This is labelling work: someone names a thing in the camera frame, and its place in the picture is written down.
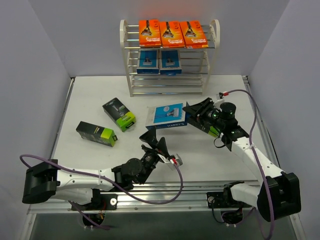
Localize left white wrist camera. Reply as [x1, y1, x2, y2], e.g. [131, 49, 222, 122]
[167, 153, 183, 170]

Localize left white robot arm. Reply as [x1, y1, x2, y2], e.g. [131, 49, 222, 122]
[22, 128, 176, 210]

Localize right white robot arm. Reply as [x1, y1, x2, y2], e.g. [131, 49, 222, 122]
[183, 97, 302, 222]

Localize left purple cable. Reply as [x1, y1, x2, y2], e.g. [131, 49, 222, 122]
[19, 154, 185, 231]

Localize black green Gillette Labs carton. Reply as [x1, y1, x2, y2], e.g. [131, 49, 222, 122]
[76, 121, 118, 147]

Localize grey Harry's box blue razor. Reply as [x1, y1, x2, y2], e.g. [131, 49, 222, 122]
[145, 102, 188, 130]

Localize aluminium rail base frame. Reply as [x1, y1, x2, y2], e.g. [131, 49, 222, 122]
[27, 74, 300, 218]

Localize Harry's blade cartridge pack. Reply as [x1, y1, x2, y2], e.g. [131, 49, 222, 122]
[159, 49, 182, 76]

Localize white chrome-bar shelf rack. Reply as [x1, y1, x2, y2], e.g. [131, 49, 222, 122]
[119, 19, 221, 97]

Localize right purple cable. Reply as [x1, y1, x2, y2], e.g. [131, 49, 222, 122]
[219, 89, 276, 240]

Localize orange Gillette Fusion5 razor box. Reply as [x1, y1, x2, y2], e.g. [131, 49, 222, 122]
[179, 20, 209, 49]

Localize purple cable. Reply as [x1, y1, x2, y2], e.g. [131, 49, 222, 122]
[19, 154, 185, 231]
[219, 89, 276, 240]

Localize small orange Gillette razor box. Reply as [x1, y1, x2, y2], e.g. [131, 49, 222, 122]
[138, 19, 162, 48]

